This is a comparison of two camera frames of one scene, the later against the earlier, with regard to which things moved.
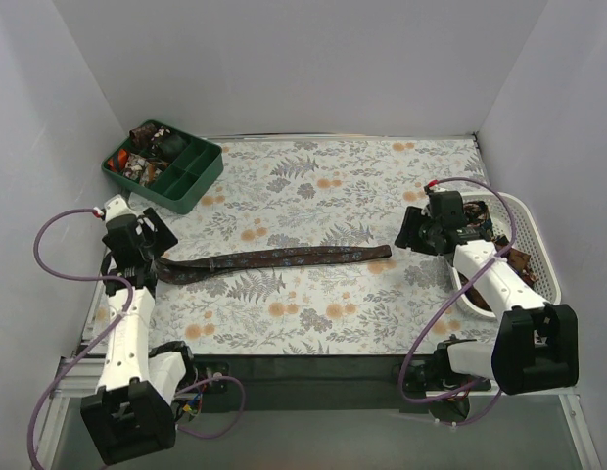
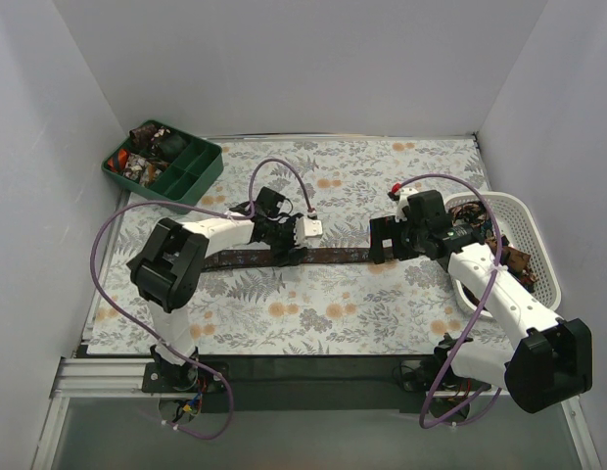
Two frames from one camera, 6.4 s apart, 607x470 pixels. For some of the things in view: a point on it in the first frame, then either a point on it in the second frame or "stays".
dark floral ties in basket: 478,218 stays
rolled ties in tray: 151,148 stays
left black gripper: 157,230 -> 288,242
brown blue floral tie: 175,268 stays
